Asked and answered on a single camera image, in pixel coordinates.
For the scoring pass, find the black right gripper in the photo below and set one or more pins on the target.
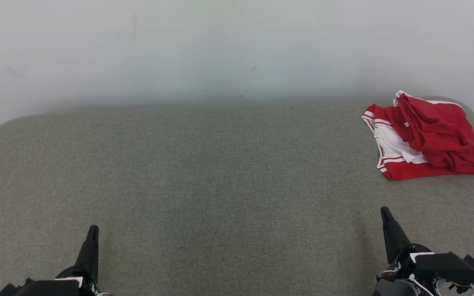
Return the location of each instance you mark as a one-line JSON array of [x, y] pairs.
[[399, 279]]

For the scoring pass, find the red jersey with white trim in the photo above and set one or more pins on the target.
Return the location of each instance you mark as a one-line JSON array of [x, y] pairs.
[[389, 139]]

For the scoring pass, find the grey fabric sofa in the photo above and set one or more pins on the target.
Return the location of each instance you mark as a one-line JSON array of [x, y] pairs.
[[220, 185]]

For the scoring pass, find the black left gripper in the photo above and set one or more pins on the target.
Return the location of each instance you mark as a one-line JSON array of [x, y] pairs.
[[87, 283]]

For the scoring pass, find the red shorts with white stripe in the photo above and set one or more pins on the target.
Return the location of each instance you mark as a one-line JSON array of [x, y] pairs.
[[442, 131]]

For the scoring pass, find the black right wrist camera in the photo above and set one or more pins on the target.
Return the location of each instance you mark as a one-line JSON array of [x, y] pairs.
[[447, 267]]

